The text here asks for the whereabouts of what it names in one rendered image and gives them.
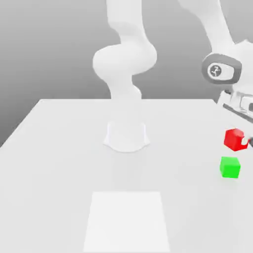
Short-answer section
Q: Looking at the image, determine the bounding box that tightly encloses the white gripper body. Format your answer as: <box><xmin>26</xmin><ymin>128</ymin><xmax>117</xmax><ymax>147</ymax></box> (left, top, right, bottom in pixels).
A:
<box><xmin>216</xmin><ymin>90</ymin><xmax>253</xmax><ymax>126</ymax></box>

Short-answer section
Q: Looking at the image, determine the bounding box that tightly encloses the small red cube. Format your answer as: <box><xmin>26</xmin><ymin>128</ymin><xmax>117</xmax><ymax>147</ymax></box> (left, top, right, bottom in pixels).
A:
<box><xmin>223</xmin><ymin>127</ymin><xmax>252</xmax><ymax>152</ymax></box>

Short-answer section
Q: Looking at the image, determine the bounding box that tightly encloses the small green cube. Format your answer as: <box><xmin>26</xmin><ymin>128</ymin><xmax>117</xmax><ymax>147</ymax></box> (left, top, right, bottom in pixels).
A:
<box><xmin>219</xmin><ymin>156</ymin><xmax>241</xmax><ymax>179</ymax></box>

